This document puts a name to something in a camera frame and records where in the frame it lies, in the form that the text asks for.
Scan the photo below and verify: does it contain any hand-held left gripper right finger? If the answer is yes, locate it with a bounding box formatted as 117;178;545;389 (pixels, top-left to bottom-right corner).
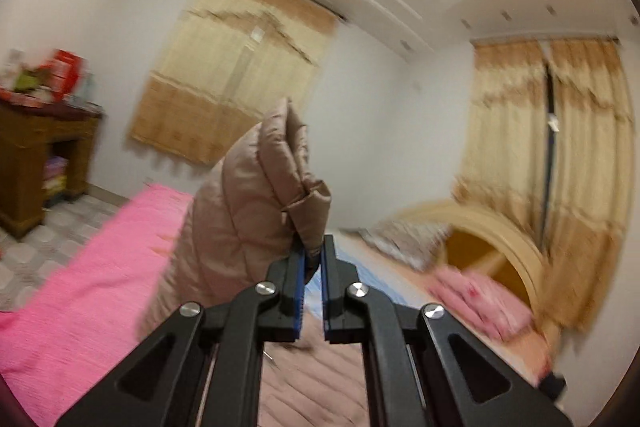
322;234;572;427

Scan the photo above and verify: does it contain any pink blanket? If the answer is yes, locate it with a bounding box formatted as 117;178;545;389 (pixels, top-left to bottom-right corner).
0;184;196;427

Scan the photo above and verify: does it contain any short beige window curtain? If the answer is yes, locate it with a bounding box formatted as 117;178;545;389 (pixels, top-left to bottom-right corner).
130;0;338;166

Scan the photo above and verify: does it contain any wooden cabinet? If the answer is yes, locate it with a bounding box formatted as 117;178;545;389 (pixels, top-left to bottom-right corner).
0;99;105;239

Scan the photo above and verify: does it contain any patterned pillow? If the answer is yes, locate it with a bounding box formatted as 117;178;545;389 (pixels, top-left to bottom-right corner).
357;216;453;272

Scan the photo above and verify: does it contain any long beige curtain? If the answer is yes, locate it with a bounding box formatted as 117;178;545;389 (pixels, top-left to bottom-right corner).
451;39;552;258
541;36;629;334

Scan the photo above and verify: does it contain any red box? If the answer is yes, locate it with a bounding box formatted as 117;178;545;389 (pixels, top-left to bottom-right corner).
42;49;85;102

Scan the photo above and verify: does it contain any pink folded cloth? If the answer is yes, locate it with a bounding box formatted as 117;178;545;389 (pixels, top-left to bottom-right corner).
429;268;536;342

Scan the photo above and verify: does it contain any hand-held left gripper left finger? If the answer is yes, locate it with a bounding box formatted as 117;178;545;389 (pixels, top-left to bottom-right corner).
54;243;307;427

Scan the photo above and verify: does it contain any tan quilted puffer jacket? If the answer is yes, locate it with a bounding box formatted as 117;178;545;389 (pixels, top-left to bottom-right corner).
142;97;371;427

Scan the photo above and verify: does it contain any wooden bed headboard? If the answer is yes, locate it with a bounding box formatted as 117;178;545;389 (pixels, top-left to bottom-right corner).
400;201;551;338

